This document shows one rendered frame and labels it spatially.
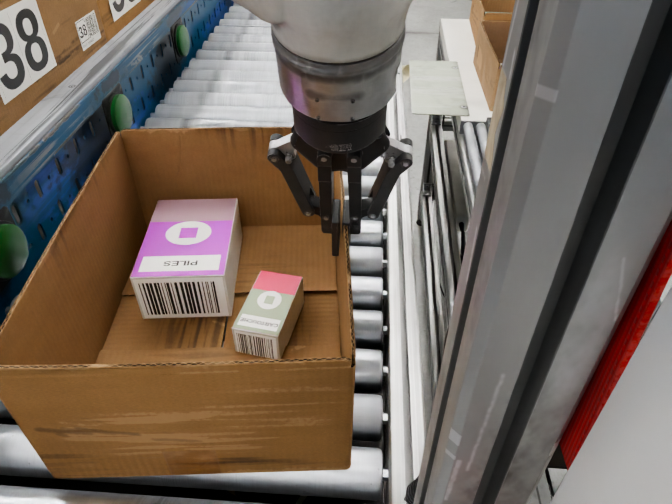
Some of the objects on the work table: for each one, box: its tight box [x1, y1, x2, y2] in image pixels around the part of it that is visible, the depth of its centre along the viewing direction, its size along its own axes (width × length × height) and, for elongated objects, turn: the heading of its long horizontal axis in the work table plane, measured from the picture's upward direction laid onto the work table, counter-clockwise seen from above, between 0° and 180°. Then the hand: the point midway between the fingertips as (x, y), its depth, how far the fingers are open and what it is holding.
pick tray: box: [473, 20, 511, 112], centre depth 119 cm, size 28×38×10 cm
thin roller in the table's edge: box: [463, 122, 482, 192], centre depth 99 cm, size 2×28×2 cm, turn 175°
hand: (341, 229), depth 58 cm, fingers closed
